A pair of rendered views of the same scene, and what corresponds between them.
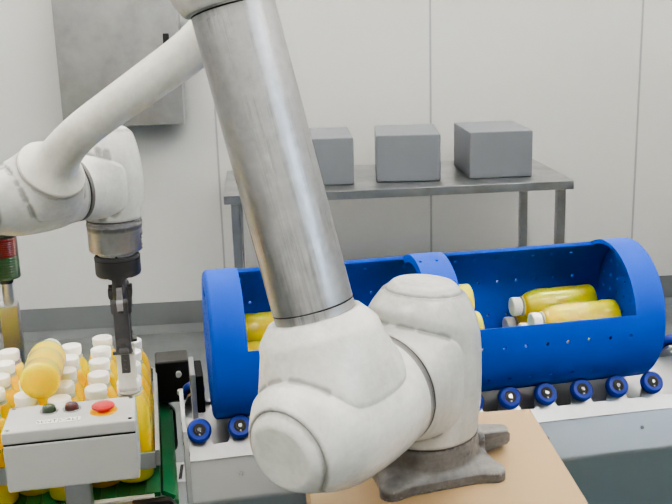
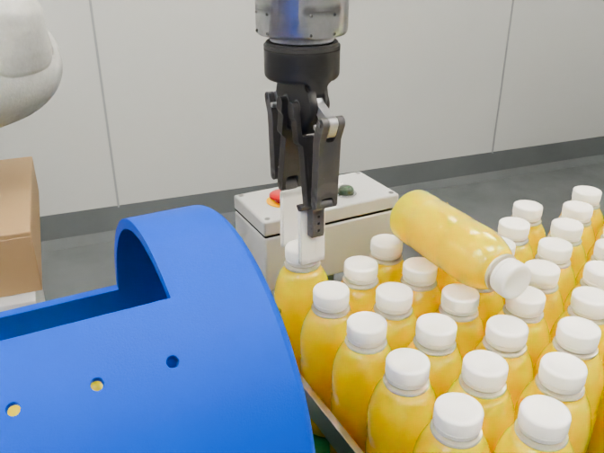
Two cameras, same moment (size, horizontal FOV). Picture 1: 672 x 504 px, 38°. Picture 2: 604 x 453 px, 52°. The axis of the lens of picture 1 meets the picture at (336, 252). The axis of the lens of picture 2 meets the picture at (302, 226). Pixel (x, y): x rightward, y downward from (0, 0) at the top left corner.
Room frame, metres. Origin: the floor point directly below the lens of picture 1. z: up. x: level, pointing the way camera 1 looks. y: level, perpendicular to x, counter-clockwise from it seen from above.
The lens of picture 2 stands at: (2.15, 0.18, 1.42)
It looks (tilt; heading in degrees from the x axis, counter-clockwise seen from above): 26 degrees down; 163
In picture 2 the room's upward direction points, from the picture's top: straight up
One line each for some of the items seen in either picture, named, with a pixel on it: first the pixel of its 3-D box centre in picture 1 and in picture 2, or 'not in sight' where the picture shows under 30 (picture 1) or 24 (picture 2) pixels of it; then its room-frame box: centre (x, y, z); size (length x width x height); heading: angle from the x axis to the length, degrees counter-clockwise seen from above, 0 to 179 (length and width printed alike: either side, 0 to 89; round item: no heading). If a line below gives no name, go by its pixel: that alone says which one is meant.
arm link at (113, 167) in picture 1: (103, 172); not in sight; (1.54, 0.37, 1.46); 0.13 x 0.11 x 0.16; 142
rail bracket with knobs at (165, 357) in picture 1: (172, 379); not in sight; (1.93, 0.36, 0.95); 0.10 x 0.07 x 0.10; 10
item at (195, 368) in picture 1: (197, 395); not in sight; (1.74, 0.28, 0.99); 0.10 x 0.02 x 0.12; 10
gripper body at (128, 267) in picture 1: (119, 279); (301, 84); (1.55, 0.36, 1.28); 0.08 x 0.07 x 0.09; 10
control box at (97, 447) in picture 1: (74, 442); (315, 226); (1.42, 0.43, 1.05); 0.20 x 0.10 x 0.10; 100
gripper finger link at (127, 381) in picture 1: (126, 371); (293, 217); (1.53, 0.36, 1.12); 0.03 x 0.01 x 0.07; 100
